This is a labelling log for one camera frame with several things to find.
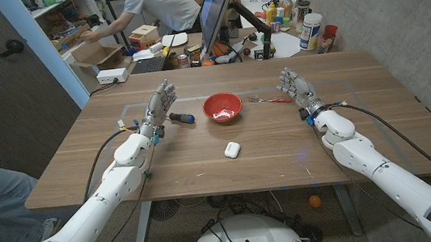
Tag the red bowl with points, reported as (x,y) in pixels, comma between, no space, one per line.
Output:
(222,105)

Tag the computer monitor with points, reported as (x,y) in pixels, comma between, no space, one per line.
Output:
(213,11)

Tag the clear jar with black lid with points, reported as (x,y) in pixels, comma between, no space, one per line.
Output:
(302,13)

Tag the black blue-tipped screwdriver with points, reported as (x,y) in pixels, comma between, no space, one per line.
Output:
(182,118)

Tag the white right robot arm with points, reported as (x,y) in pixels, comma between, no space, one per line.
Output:
(402,185)

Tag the SPAM can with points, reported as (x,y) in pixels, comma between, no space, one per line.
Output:
(193,51)

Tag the white wipes canister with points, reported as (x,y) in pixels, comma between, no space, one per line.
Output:
(310,32)

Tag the dark wooden door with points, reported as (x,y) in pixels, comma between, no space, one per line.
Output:
(14,103)

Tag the grey white sneaker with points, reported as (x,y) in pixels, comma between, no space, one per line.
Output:
(53,228)

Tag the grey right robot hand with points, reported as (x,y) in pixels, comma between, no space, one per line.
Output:
(302,90)

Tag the small orange basketball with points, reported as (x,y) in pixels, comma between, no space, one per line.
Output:
(218,49)

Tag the white plate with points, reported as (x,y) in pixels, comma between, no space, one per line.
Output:
(175,40)

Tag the white shelf unit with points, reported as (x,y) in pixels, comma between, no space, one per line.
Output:
(49,54)

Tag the orange ball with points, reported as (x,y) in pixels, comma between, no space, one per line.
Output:
(315,201)

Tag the open cardboard box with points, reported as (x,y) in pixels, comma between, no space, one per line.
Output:
(98,55)

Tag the wooden toy house box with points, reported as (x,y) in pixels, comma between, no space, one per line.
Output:
(144,35)

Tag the seated person in grey shirt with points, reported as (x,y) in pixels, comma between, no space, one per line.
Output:
(169,4)

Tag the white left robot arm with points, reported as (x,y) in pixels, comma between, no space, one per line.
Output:
(88,217)

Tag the white power box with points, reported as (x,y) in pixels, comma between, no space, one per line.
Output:
(112,75)

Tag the red labelled tin can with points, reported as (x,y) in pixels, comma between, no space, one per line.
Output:
(183,61)

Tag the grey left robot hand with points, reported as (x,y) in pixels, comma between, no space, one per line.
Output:
(156,107)

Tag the black keyboard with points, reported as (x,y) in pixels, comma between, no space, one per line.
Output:
(150,65)

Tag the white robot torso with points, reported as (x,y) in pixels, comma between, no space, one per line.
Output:
(248,231)

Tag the green-capped marker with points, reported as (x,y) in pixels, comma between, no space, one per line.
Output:
(148,174)

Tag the yellow mustard bottle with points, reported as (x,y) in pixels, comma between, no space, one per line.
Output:
(271,15)

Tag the white paper sheet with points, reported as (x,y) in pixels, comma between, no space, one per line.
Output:
(284,46)

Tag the printed cardboard box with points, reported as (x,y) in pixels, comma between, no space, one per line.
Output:
(71,37)

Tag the white AirPods case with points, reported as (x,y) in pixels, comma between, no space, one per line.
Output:
(232,150)

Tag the grey table leg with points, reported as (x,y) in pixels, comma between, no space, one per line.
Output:
(143,227)
(348,212)

